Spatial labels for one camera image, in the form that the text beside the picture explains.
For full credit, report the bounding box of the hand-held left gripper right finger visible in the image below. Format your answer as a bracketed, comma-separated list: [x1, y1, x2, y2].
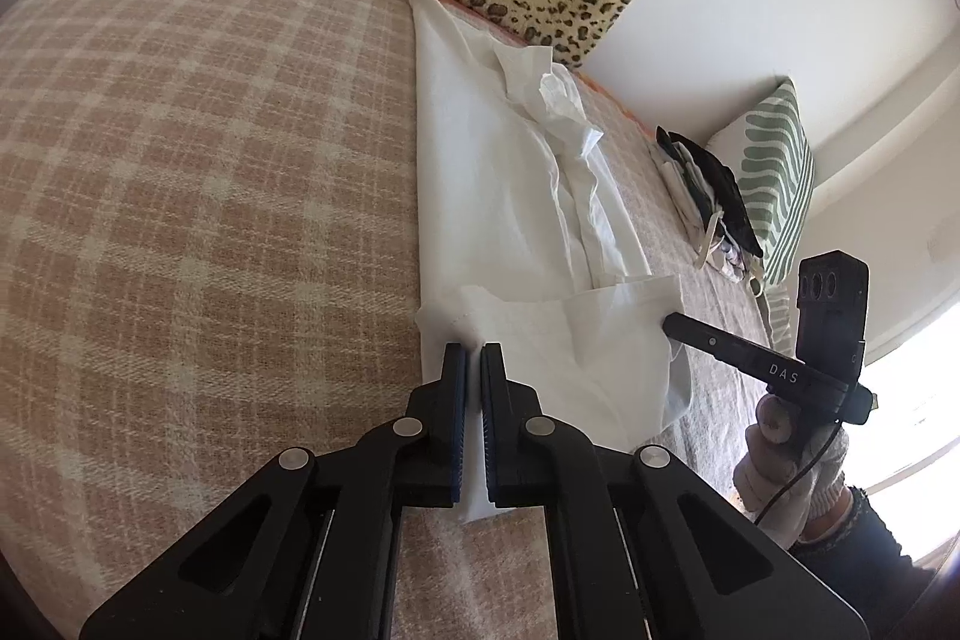
[480, 342, 860, 640]

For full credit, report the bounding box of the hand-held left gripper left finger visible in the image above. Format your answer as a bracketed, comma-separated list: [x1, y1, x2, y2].
[79, 342, 470, 640]

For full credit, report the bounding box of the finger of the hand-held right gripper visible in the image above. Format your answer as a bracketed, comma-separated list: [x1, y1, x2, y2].
[660, 310, 777, 380]

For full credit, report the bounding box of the white garment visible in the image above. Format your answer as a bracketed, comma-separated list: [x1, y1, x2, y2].
[409, 0, 695, 525]

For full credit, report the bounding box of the person's right forearm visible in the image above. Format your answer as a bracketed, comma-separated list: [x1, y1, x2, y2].
[791, 486, 947, 640]

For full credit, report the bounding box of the pile of dark clothes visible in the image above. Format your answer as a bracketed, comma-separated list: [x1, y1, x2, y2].
[655, 125, 767, 298]

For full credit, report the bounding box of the person's right hand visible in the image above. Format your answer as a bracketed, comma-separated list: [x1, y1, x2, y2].
[733, 392, 848, 547]

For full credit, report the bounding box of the green striped pillow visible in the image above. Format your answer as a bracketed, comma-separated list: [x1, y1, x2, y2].
[705, 77, 817, 345]

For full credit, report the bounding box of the beige plaid blanket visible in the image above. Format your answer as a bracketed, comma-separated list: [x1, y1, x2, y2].
[0, 0, 775, 640]

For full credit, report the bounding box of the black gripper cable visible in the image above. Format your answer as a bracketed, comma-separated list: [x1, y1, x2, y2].
[752, 422, 846, 523]

